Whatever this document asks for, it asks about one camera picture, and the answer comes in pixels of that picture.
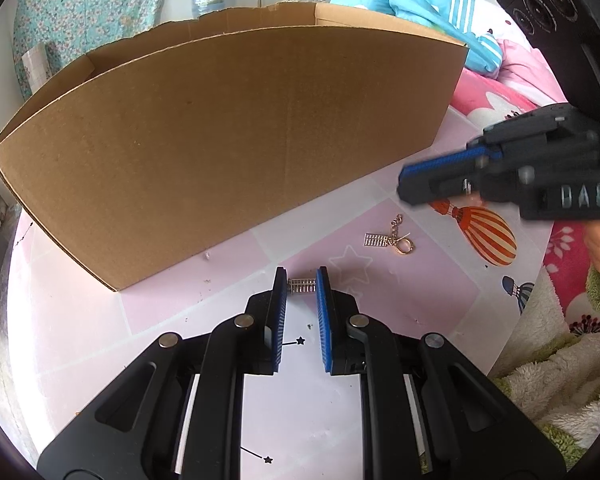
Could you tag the brown cardboard box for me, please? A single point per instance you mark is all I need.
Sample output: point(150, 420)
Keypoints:
point(205, 150)

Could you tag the white fluffy blanket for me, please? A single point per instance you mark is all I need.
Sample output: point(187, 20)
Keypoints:
point(545, 375)

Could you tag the small silver abacus charm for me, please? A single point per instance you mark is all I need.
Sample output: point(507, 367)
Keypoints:
point(301, 285)

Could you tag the green fluffy blanket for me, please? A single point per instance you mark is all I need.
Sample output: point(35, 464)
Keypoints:
point(565, 440)

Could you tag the blue striped garment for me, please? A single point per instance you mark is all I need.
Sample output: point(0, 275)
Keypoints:
point(420, 15)

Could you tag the pink flower printed bedsheet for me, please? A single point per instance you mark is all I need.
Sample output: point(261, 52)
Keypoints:
point(505, 90)

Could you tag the pink printed mat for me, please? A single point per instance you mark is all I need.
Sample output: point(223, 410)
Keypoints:
point(180, 320)

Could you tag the teal floral cloth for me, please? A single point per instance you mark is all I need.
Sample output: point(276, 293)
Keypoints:
point(90, 15)

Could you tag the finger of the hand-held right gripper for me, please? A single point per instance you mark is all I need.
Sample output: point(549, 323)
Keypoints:
point(435, 187)
point(440, 166)

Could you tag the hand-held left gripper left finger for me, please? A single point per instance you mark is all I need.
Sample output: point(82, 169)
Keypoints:
point(279, 330)

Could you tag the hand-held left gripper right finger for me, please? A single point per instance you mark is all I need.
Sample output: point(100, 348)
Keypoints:
point(324, 330)

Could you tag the rolled printed paper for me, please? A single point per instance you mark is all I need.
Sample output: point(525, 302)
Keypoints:
point(36, 67)

